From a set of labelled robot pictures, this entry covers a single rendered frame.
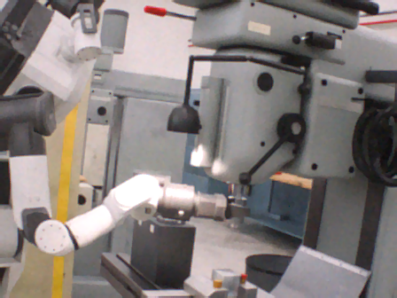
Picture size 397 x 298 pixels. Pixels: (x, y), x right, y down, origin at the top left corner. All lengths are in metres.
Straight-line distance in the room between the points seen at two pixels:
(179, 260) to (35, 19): 0.82
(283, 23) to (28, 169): 0.66
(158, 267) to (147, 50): 9.48
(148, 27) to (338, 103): 9.77
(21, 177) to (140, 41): 9.77
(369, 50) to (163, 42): 9.78
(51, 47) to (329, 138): 0.73
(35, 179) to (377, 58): 0.92
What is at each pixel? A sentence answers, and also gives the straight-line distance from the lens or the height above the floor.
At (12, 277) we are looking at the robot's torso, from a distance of 1.73.
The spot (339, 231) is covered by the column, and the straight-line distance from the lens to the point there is 1.56.
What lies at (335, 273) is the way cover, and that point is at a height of 1.06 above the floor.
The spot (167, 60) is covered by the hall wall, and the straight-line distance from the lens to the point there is 11.10.
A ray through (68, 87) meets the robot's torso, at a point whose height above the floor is 1.49.
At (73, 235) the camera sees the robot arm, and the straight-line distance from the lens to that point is 1.23.
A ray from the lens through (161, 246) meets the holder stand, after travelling 1.59.
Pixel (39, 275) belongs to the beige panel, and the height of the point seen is 0.49.
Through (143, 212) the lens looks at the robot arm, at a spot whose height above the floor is 1.21.
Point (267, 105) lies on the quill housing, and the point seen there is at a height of 1.50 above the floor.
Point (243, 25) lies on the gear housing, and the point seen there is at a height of 1.66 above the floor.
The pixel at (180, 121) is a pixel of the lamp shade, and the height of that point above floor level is 1.44.
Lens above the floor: 1.44
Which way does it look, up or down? 3 degrees down
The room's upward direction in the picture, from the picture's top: 7 degrees clockwise
